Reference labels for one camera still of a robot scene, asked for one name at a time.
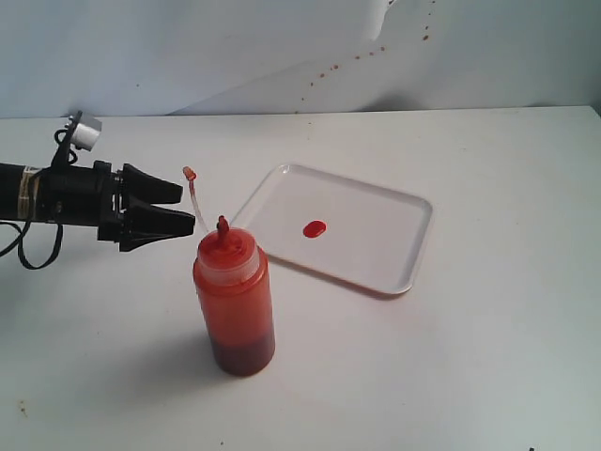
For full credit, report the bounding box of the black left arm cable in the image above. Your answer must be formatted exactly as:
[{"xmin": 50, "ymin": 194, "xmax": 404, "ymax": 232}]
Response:
[{"xmin": 0, "ymin": 129, "xmax": 79, "ymax": 271}]

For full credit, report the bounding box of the white rectangular plastic tray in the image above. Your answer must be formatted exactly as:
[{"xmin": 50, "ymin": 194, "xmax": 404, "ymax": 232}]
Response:
[{"xmin": 232, "ymin": 163, "xmax": 434, "ymax": 296}]

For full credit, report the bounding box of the red sauce squeeze bottle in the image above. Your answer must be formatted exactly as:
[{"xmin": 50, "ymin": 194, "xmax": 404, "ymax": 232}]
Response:
[{"xmin": 181, "ymin": 164, "xmax": 276, "ymax": 377}]

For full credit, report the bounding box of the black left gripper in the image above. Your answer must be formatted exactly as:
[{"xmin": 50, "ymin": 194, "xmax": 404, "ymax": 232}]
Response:
[{"xmin": 37, "ymin": 161, "xmax": 195, "ymax": 252}]

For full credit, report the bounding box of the white backdrop cloth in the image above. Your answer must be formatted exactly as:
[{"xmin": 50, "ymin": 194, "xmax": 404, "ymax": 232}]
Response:
[{"xmin": 1, "ymin": 1, "xmax": 600, "ymax": 118}]

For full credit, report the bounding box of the red sauce blob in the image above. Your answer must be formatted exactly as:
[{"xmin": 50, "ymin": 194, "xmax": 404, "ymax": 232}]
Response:
[{"xmin": 302, "ymin": 220, "xmax": 327, "ymax": 239}]

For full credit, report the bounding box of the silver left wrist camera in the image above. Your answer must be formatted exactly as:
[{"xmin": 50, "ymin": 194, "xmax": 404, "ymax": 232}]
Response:
[{"xmin": 51, "ymin": 111, "xmax": 102, "ymax": 167}]

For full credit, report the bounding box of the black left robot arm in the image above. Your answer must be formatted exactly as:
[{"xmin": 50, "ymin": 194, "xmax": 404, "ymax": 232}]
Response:
[{"xmin": 1, "ymin": 161, "xmax": 195, "ymax": 252}]

